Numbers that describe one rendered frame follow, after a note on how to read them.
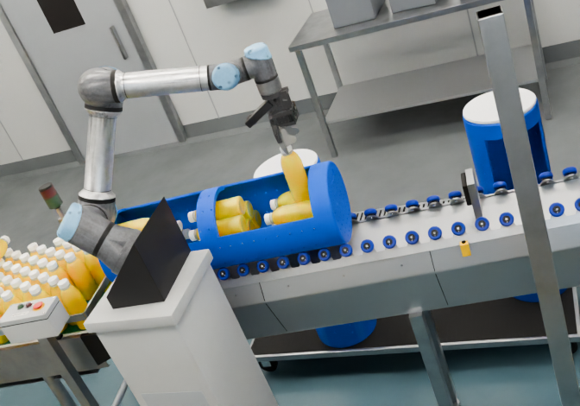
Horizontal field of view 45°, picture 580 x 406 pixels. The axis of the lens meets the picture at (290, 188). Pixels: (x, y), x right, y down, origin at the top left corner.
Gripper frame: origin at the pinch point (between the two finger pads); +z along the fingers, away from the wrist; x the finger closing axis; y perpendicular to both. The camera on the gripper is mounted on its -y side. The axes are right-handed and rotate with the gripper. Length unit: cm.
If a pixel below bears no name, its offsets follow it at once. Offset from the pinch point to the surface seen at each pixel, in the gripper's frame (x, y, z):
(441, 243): -11, 42, 40
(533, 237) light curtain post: -36, 69, 27
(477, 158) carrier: 49, 57, 46
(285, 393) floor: 25, -50, 133
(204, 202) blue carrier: -5.2, -32.3, 10.7
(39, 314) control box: -34, -92, 24
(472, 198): -5, 54, 30
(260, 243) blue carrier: -14.6, -15.2, 25.1
